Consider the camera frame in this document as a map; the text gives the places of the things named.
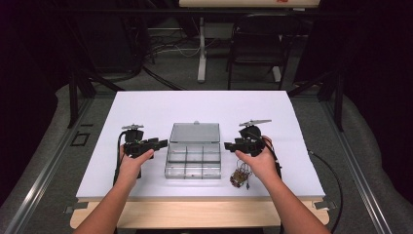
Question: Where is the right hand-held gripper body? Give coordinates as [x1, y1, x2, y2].
[234, 119, 273, 158]

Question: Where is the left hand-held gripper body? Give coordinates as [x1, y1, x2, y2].
[121, 123, 154, 160]

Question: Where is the brown beaded jewelry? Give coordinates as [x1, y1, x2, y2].
[229, 160, 253, 190]

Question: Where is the clear plastic compartment box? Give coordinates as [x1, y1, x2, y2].
[164, 120, 223, 180]

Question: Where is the person's left hand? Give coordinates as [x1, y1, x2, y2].
[118, 144, 156, 188]

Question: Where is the person's right hand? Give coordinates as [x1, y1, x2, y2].
[235, 135, 278, 183]

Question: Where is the light wooden table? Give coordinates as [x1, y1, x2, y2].
[69, 196, 330, 230]

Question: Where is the black metal stand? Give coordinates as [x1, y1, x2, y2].
[66, 62, 125, 130]
[286, 69, 345, 133]

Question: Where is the wooden desk with white legs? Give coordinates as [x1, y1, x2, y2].
[178, 0, 322, 84]

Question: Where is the black folding chair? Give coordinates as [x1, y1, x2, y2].
[225, 13, 302, 92]

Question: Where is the black curtain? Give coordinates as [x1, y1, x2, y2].
[0, 0, 71, 209]
[340, 0, 413, 208]

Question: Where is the left hand-held gripper black cable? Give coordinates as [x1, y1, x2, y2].
[112, 131, 129, 187]

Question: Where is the hand-held gripper black cable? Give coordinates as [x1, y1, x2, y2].
[112, 131, 129, 187]
[258, 136, 283, 180]

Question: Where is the right hand-held gripper black cable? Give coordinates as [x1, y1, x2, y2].
[258, 136, 283, 180]

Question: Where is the thick black floor cable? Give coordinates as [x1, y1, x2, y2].
[141, 64, 187, 92]

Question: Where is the grey metal table bracket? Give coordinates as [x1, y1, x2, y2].
[313, 199, 337, 211]
[63, 201, 90, 215]

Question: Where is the aluminium floor rail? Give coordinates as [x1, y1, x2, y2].
[319, 99, 394, 234]
[3, 97, 95, 234]

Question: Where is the bundle of floor cables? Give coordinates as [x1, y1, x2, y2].
[142, 28, 218, 60]

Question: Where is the thin black floor cable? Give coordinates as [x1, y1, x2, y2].
[308, 150, 345, 234]

